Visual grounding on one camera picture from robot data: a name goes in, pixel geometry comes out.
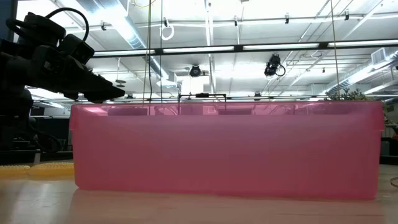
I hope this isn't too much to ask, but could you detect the white looped cable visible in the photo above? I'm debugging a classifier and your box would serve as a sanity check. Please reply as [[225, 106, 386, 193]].
[[160, 24, 175, 41]]

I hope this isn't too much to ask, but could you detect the silver ventilation duct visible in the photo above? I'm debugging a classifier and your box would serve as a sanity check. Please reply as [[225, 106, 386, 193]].
[[73, 0, 178, 88]]

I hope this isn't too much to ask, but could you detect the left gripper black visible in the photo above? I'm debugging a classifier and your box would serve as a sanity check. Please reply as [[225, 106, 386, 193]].
[[29, 45, 126, 104]]

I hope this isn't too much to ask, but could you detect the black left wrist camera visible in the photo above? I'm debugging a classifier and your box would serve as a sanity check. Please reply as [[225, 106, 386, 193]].
[[57, 33, 95, 65]]

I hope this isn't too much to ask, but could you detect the black aluminium rig frame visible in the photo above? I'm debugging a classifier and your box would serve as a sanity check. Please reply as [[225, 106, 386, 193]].
[[0, 39, 398, 165]]

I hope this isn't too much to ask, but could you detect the black overhead rig camera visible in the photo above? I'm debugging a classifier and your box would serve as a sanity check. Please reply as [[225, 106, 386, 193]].
[[188, 64, 202, 78]]

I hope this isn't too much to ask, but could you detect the black camera with looped cable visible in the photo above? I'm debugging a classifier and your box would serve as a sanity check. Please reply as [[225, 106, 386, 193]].
[[264, 54, 286, 78]]

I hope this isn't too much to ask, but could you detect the hanging black cable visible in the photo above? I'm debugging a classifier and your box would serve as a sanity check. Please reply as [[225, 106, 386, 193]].
[[159, 0, 164, 104]]

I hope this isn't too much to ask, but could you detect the pink translucent plastic bin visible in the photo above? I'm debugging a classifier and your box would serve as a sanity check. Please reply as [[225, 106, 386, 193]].
[[68, 100, 386, 200]]

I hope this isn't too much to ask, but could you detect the artificial potted green plant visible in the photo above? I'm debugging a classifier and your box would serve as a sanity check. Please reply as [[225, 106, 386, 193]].
[[328, 87, 393, 125]]

